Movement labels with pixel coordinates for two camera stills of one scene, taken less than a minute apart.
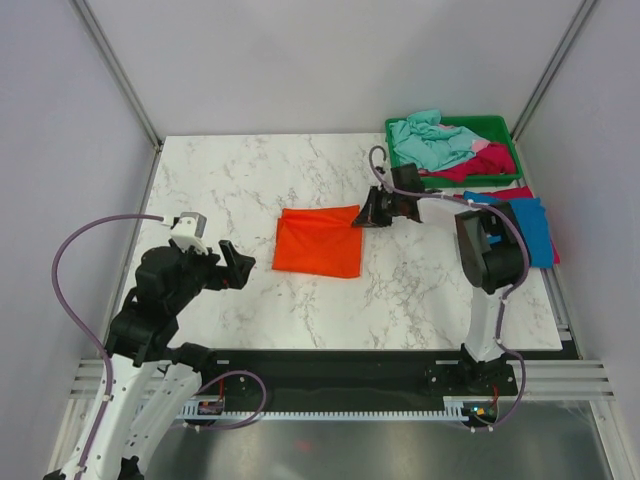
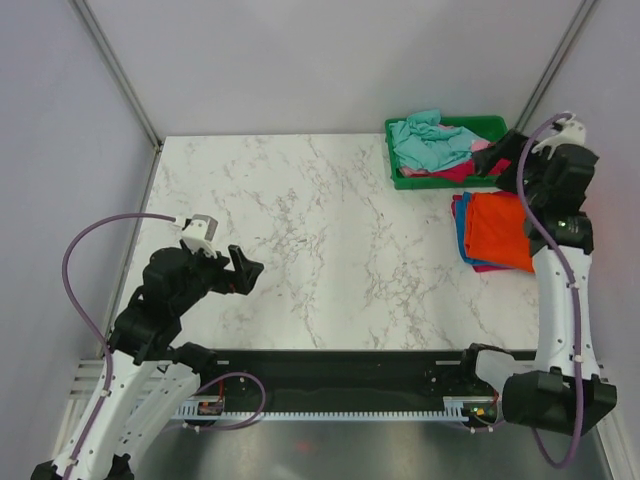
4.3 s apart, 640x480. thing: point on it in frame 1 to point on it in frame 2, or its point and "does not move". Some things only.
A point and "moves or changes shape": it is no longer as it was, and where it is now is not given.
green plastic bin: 496,128 does not move
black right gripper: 371,215 to 506,148
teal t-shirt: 422,141 does not move
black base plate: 352,377 does not move
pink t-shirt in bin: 476,145 does not move
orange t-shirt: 319,240 moves or changes shape
